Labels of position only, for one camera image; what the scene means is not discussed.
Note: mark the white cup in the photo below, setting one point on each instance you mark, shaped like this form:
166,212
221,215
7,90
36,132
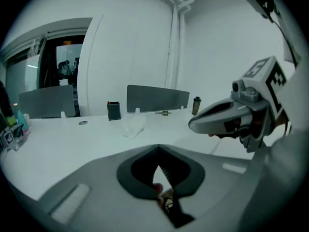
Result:
26,118

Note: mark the small brass metal object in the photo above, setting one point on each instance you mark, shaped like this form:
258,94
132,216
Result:
164,112

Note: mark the person's left hand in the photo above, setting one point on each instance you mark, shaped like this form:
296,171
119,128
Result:
157,188

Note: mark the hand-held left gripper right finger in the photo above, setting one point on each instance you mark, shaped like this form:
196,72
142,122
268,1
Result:
222,190

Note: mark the translucent plastic object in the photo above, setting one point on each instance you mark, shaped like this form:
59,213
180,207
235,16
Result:
134,127

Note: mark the black pen holder box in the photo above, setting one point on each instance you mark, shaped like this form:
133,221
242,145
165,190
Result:
114,111

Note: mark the teal bottle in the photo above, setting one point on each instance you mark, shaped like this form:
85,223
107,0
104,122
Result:
20,120

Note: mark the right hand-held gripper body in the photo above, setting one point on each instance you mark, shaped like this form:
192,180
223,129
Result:
262,81

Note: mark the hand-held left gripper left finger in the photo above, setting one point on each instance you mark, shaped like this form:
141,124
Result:
96,202

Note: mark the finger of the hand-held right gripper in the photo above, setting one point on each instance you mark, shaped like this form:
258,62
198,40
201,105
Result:
207,126
217,106

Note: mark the dark bottle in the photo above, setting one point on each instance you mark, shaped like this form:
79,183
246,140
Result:
197,105

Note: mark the white wall pipes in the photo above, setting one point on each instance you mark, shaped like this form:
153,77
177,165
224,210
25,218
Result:
175,33

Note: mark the green box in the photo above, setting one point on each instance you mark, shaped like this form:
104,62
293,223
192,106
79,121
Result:
11,121

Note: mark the grey desk divider panel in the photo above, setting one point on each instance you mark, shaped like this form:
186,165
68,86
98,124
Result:
157,98
46,101

